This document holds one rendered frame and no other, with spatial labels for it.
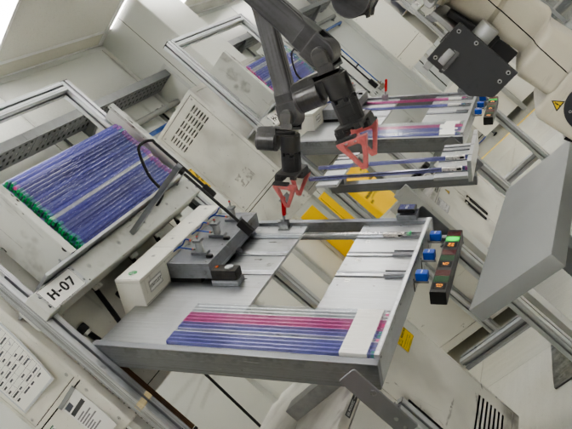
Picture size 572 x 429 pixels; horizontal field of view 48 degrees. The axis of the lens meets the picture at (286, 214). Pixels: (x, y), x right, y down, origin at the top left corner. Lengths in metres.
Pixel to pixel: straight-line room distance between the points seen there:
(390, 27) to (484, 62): 4.81
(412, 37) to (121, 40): 2.60
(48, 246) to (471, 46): 1.11
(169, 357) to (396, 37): 5.03
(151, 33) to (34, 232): 3.62
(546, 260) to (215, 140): 1.85
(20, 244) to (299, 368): 0.81
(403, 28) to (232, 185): 3.55
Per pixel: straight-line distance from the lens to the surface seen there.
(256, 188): 2.93
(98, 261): 1.76
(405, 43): 6.22
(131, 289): 1.75
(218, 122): 2.89
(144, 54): 5.29
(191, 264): 1.78
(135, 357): 1.59
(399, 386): 1.88
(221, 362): 1.47
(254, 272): 1.78
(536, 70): 1.45
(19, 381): 1.91
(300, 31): 1.36
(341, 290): 1.61
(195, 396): 3.60
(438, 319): 3.00
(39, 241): 1.73
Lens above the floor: 1.07
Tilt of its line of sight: 1 degrees down
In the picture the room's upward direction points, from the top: 49 degrees counter-clockwise
